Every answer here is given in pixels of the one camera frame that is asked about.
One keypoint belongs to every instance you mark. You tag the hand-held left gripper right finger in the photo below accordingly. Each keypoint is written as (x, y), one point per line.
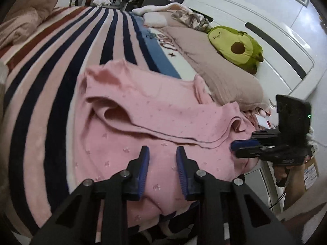
(182, 173)

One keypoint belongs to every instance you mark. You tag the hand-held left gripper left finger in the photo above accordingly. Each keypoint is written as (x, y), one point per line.
(143, 173)

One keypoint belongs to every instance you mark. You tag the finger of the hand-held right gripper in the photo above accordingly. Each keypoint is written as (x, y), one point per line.
(244, 145)
(247, 154)

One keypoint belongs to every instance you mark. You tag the pink dotted shirt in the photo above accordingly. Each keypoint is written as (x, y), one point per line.
(153, 107)

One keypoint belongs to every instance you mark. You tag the person's right forearm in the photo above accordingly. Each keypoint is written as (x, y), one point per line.
(295, 188)

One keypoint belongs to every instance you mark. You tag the person's right hand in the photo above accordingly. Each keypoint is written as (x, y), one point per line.
(279, 173)

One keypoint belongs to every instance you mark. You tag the cardboard box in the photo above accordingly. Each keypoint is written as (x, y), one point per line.
(312, 176)

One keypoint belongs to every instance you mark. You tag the beige ribbed pillow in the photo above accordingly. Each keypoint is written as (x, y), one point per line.
(217, 66)

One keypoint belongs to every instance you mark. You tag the green avocado plush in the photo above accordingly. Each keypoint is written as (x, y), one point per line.
(219, 37)

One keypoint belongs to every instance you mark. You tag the white headboard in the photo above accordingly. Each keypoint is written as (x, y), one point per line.
(255, 12)

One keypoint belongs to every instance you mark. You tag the blue printed bedsheet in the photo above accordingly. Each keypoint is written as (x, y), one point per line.
(158, 53)

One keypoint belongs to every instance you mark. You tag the striped blanket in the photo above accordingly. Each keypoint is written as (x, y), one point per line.
(51, 81)

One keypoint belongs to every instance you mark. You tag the grey patterned cloth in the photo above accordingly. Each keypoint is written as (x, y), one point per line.
(194, 20)

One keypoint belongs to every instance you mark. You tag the white fluffy blanket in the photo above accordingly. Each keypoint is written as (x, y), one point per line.
(153, 17)

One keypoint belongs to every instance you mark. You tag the beige grey duvet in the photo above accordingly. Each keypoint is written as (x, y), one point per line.
(25, 12)

